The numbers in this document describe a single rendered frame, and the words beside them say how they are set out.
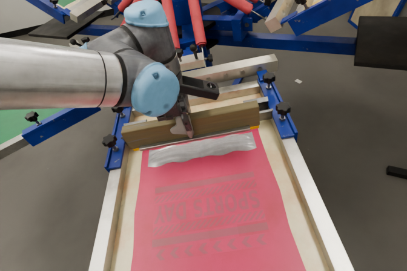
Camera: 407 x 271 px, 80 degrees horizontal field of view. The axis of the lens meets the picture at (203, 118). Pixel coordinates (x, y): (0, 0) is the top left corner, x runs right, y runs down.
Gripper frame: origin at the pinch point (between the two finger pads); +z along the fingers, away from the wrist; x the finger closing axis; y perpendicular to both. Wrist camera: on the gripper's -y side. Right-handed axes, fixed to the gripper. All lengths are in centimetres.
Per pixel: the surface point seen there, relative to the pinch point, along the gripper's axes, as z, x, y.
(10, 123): 14, -36, 85
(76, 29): 14, -131, 82
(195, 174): 13.7, 6.5, 2.1
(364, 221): 109, -3, -81
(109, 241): 11.0, 23.4, 25.3
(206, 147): 13.3, -2.9, -2.3
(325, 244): 10.1, 31.7, -25.7
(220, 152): 13.4, 0.0, -6.6
